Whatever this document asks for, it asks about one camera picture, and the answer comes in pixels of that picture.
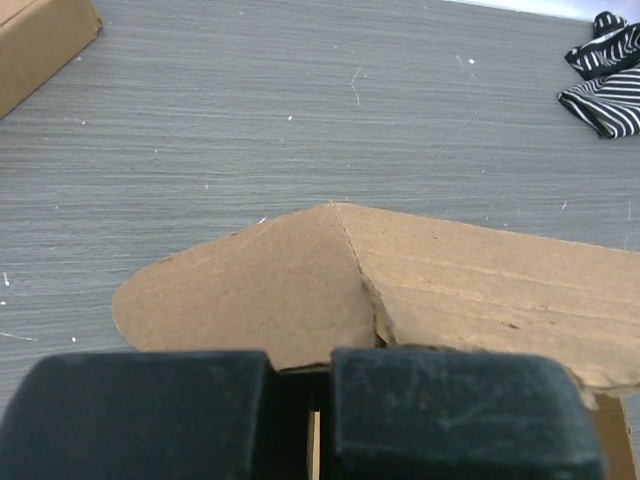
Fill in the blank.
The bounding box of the brown cardboard box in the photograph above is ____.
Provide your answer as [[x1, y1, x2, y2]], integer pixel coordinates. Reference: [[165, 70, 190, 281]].
[[112, 202, 639, 479], [1, 0, 102, 117]]

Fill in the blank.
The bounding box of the black white striped cloth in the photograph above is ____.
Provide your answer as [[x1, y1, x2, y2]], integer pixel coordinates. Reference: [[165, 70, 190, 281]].
[[557, 11, 639, 139]]

